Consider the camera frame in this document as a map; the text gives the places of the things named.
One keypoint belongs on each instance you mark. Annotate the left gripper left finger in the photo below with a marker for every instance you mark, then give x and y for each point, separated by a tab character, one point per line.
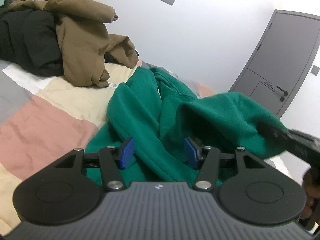
109	161

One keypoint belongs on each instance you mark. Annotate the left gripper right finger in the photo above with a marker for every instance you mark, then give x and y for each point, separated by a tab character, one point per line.
208	160

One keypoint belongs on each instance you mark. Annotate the green hoodie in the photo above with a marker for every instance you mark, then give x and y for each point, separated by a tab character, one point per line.
158	111

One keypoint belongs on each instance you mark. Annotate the right hand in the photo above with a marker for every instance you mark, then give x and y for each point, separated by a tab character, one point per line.
307	185

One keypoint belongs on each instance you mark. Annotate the patchwork bed quilt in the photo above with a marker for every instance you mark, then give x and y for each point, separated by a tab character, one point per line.
42	118

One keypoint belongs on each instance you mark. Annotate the grey door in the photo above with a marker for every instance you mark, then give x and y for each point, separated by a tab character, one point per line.
283	57

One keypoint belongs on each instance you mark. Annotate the brown hoodie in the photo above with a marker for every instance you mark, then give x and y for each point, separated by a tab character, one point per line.
84	40

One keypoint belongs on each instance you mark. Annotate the black garment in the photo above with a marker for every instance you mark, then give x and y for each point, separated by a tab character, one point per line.
28	38

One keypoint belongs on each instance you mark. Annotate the black door handle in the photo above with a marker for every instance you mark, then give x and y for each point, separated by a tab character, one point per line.
284	93

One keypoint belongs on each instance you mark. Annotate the grey wall switch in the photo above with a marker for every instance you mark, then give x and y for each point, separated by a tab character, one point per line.
315	70

